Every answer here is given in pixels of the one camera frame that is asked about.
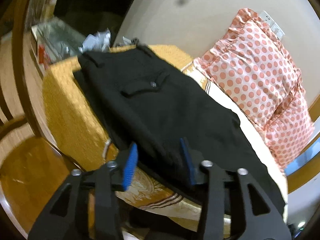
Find black pants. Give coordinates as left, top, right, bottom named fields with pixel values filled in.
left=74, top=46, right=285, bottom=213

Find right pink polka-dot pillow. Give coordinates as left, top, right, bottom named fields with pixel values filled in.
left=265, top=87, right=314, bottom=169

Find pink polka-dot pillow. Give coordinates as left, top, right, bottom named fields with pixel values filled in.
left=194, top=8, right=301, bottom=128
left=265, top=87, right=314, bottom=169

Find yellow patterned bed sheet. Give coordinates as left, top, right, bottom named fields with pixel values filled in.
left=42, top=45, right=288, bottom=230

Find left pink polka-dot pillow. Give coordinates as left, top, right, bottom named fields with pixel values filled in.
left=194, top=8, right=301, bottom=128

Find cluttered wooden side shelf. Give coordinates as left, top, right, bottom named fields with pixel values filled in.
left=26, top=17, right=85, bottom=77

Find crumpled white plastic bag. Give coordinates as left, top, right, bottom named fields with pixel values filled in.
left=79, top=29, right=111, bottom=53

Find wooden window frame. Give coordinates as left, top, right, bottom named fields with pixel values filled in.
left=285, top=98, right=319, bottom=193

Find white wall switch plate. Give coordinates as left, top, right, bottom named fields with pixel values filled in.
left=259, top=11, right=285, bottom=41

